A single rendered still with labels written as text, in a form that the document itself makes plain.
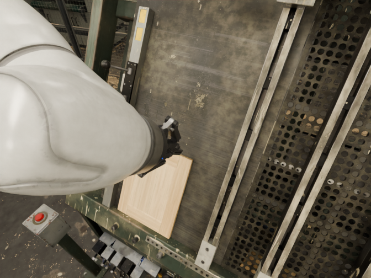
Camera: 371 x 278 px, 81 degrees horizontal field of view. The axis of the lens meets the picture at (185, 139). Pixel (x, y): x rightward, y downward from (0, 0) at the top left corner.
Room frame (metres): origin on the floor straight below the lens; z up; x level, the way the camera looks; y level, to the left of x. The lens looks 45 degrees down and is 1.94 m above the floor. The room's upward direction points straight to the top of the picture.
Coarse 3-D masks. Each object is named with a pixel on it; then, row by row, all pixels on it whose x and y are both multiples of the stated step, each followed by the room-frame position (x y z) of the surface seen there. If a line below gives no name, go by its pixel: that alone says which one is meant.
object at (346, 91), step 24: (360, 48) 0.61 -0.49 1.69; (360, 72) 0.58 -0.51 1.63; (336, 96) 0.56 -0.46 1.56; (360, 96) 0.52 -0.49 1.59; (336, 120) 0.49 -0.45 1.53; (336, 144) 0.45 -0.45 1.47; (312, 168) 0.42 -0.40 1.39; (312, 192) 0.37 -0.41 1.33; (288, 216) 0.33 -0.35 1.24; (288, 240) 0.28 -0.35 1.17; (264, 264) 0.23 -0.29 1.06
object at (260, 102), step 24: (288, 0) 0.72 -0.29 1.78; (312, 0) 0.69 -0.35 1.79; (288, 24) 0.72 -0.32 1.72; (288, 48) 0.67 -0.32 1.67; (264, 72) 0.65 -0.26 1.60; (264, 96) 0.63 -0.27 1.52; (240, 144) 0.53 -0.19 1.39; (240, 168) 0.47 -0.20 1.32; (216, 216) 0.38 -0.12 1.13; (216, 240) 0.32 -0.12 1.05
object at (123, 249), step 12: (108, 240) 0.43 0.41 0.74; (120, 240) 0.43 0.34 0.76; (96, 252) 0.37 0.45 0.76; (108, 252) 0.37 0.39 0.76; (120, 252) 0.37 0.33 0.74; (132, 252) 0.37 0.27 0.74; (108, 264) 0.35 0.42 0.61; (120, 264) 0.32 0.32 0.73; (132, 264) 0.31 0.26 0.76; (144, 264) 0.32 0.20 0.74; (156, 264) 0.32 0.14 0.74; (120, 276) 0.30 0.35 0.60; (132, 276) 0.26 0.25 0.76; (144, 276) 0.28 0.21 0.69; (156, 276) 0.27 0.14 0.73; (168, 276) 0.26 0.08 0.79
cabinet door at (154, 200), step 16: (176, 160) 0.60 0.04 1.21; (192, 160) 0.59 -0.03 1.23; (144, 176) 0.60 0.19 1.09; (160, 176) 0.58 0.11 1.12; (176, 176) 0.56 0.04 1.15; (128, 192) 0.57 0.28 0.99; (144, 192) 0.55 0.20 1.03; (160, 192) 0.53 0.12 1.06; (176, 192) 0.51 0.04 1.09; (128, 208) 0.52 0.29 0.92; (144, 208) 0.50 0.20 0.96; (160, 208) 0.48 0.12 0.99; (176, 208) 0.47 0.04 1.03; (144, 224) 0.45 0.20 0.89; (160, 224) 0.44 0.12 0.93
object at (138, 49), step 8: (144, 8) 1.00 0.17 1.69; (152, 16) 1.00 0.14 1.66; (136, 24) 0.98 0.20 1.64; (144, 24) 0.96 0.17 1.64; (144, 32) 0.94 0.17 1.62; (136, 40) 0.94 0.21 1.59; (144, 40) 0.94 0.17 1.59; (136, 48) 0.92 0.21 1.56; (144, 48) 0.93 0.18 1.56; (136, 56) 0.90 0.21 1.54; (144, 56) 0.92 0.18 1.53; (136, 72) 0.87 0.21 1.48; (136, 80) 0.86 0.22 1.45; (136, 88) 0.85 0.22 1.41; (136, 96) 0.84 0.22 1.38; (104, 192) 0.59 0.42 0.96; (112, 192) 0.58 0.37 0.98; (104, 200) 0.57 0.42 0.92; (112, 200) 0.56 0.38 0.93
